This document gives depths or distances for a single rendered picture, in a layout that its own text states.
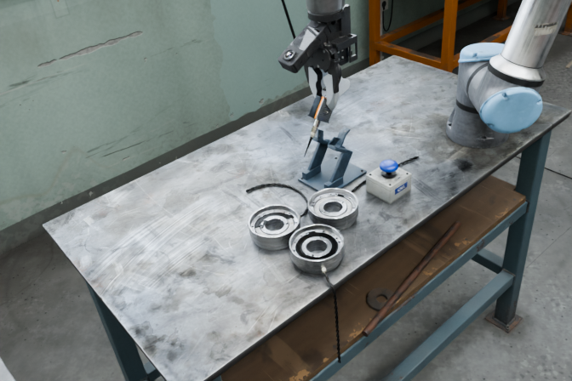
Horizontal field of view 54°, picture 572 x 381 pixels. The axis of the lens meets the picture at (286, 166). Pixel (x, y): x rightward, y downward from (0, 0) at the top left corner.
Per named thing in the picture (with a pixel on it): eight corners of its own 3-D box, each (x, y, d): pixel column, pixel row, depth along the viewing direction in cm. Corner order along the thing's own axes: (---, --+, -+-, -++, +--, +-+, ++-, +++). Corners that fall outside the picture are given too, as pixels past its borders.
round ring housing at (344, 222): (347, 239, 112) (346, 223, 110) (300, 227, 117) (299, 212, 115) (365, 208, 120) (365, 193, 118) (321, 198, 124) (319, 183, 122)
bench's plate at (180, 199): (182, 405, 87) (180, 397, 86) (44, 231, 127) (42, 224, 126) (570, 116, 147) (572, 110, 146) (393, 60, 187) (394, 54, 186)
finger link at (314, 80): (337, 98, 124) (339, 60, 118) (317, 108, 121) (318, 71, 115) (327, 93, 126) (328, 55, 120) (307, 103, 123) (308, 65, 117)
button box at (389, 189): (390, 204, 120) (391, 186, 118) (366, 191, 125) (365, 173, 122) (414, 188, 124) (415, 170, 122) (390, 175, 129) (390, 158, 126)
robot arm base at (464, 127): (469, 111, 150) (472, 78, 144) (521, 130, 140) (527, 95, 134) (433, 133, 142) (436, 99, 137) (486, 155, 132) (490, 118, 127)
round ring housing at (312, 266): (286, 245, 113) (284, 230, 110) (336, 235, 114) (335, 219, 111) (296, 281, 104) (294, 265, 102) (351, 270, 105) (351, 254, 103)
